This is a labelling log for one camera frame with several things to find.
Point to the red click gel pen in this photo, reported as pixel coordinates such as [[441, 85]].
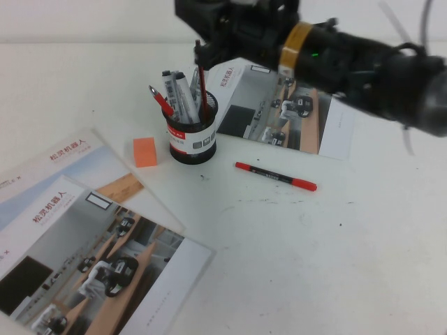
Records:
[[161, 100]]

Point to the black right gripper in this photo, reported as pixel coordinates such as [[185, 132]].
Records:
[[258, 35]]

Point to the blue sky brochure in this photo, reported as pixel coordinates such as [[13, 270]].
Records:
[[77, 153]]

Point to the white marker with black cap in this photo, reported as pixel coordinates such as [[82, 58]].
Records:
[[195, 83], [170, 89], [185, 99]]

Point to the red and black marker pen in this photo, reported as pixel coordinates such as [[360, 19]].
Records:
[[276, 176]]

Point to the orange foam block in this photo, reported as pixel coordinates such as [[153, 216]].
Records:
[[145, 153]]

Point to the black mesh pen holder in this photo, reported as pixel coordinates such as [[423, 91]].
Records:
[[193, 144]]

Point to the office photo brochure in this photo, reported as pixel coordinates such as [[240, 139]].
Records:
[[104, 258], [307, 125]]

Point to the red and black pencil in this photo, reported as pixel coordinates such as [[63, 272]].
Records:
[[203, 94]]

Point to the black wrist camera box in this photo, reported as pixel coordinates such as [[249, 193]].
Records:
[[199, 15]]

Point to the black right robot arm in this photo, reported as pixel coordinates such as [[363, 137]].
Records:
[[370, 73]]

